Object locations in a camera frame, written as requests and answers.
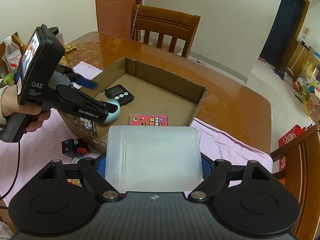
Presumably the black digital timer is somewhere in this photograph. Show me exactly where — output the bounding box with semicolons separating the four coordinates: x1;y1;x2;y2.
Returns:
105;85;134;106

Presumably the white translucent plastic bottle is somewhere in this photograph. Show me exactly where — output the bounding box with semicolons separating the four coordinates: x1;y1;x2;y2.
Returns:
105;126;203;193

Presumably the teal oval case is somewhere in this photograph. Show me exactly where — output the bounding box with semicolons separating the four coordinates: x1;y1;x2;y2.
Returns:
104;99;120;125

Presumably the pink refill card case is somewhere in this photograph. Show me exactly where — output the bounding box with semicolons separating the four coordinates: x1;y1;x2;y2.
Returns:
129;114;169;127

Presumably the person left hand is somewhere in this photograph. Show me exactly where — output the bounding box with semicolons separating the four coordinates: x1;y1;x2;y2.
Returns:
1;85;50;132

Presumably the green lid container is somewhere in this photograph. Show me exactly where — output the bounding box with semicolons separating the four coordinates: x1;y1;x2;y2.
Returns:
4;73;15;86

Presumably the clear water bottle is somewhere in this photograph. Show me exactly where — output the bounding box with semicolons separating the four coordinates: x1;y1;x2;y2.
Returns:
4;36;22;74

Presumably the pink tablecloth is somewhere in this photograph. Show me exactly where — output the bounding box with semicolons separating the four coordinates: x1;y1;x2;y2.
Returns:
1;110;272;206

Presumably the cardboard box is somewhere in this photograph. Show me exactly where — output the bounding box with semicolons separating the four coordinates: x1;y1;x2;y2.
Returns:
57;56;209;154

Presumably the brown wooden door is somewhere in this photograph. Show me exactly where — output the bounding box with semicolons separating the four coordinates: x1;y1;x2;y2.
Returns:
95;0;143;38

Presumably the wooden chair right side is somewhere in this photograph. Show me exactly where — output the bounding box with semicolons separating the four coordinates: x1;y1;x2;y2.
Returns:
270;124;319;239

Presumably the wooden chair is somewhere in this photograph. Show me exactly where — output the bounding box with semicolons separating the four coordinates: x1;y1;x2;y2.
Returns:
130;4;201;58
270;124;319;239

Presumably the red gift box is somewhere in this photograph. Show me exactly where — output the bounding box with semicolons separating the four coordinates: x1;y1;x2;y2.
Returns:
278;124;312;171

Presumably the wooden chair far side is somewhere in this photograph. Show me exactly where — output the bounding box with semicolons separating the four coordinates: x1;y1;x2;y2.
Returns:
130;4;201;58

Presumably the wooden cabinet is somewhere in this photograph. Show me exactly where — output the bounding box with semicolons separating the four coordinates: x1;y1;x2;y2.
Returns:
280;40;319;81

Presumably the black cable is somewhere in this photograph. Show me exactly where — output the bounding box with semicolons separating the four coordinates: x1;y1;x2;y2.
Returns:
0;141;21;209

